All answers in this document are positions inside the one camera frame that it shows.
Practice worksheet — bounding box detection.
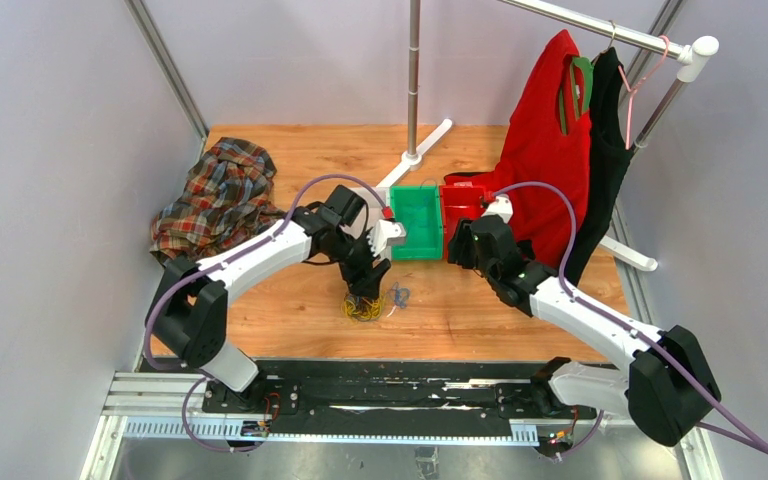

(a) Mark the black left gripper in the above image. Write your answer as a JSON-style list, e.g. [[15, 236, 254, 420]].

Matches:
[[329, 228, 392, 300]]

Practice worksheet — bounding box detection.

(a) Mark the yellow cable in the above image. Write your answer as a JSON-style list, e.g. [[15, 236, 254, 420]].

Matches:
[[339, 294, 387, 324]]

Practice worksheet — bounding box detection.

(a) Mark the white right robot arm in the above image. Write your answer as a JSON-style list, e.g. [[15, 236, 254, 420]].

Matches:
[[447, 215, 721, 446]]

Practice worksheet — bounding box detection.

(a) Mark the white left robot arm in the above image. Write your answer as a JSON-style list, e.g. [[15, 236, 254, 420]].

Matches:
[[143, 185, 407, 413]]

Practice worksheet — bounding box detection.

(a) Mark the red plastic bin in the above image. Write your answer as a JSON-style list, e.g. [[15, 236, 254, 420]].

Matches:
[[439, 184, 491, 260]]

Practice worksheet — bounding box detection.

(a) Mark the green plastic bin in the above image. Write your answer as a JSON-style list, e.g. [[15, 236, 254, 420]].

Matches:
[[390, 183, 443, 261]]

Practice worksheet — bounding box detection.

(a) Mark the white plastic bin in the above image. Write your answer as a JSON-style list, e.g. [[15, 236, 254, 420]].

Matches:
[[343, 187, 392, 260]]

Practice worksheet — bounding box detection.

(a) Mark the red sweater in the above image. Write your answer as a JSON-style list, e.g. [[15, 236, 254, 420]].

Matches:
[[444, 30, 591, 268]]

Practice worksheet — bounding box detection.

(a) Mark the plaid shirt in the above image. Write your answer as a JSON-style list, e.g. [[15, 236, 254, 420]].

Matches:
[[149, 137, 285, 265]]

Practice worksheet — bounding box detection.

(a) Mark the black garment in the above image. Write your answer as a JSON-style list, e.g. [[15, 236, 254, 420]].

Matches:
[[565, 47, 634, 285]]

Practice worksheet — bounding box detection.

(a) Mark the green hanger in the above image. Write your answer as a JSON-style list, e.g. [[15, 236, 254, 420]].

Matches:
[[557, 56, 593, 135]]

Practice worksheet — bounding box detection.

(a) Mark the pink hanger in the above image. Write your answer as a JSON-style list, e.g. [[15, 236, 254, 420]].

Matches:
[[617, 35, 670, 151]]

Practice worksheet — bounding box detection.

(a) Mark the silver clothes rack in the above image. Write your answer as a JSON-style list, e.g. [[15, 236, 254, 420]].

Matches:
[[375, 0, 721, 273]]

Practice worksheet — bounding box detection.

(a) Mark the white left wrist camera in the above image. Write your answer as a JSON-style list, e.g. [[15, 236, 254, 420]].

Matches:
[[367, 219, 407, 258]]

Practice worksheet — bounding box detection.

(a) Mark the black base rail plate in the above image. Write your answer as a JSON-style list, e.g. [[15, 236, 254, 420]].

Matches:
[[201, 359, 596, 437]]

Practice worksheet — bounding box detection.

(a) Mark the aluminium frame rail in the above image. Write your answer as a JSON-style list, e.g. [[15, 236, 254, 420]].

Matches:
[[81, 360, 722, 479]]

